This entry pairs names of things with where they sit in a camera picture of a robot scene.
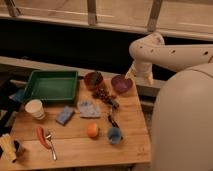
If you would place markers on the orange carrot toy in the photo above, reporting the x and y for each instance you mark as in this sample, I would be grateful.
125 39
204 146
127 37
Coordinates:
41 138

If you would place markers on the purple bowl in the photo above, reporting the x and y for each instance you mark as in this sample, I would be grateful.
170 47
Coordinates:
120 84

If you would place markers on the orange fruit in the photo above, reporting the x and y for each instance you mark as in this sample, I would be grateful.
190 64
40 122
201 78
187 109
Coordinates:
92 130

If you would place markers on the dark utensil with black handle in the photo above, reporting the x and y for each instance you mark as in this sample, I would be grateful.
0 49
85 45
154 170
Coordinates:
110 118

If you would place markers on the blue sponge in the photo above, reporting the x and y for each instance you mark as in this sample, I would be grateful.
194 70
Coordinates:
65 115

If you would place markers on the light blue crumpled cloth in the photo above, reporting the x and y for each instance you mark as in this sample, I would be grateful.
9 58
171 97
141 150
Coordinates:
88 110

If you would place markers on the red-brown bowl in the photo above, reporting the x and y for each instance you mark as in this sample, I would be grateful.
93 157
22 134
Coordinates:
93 80

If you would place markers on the blue cup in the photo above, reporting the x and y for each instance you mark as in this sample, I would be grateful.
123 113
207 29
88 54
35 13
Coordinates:
114 135

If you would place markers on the white paper cup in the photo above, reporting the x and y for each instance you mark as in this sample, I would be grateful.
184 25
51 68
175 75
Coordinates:
35 108

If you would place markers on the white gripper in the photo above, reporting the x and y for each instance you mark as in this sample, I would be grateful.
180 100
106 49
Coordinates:
142 70

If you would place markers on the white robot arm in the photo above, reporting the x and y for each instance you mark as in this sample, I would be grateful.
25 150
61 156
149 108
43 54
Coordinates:
182 121

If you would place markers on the bunch of dark grapes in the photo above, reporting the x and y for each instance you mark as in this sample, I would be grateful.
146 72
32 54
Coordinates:
105 97

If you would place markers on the green plastic tray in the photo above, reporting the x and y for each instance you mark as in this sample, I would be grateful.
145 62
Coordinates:
52 86

